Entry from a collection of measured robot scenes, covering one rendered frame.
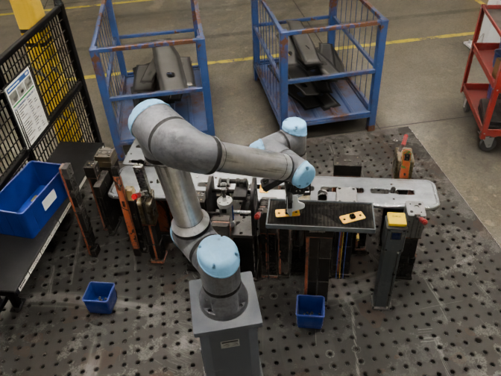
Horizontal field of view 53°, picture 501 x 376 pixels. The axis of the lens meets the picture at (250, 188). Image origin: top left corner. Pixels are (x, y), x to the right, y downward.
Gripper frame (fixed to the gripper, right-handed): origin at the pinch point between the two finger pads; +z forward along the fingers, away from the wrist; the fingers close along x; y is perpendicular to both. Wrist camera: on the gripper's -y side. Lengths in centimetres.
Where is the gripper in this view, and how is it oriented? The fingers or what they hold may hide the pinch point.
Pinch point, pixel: (288, 209)
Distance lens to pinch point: 175.6
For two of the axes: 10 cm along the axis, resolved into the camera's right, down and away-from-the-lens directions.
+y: 10.0, -0.7, 0.1
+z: 0.5, 7.7, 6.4
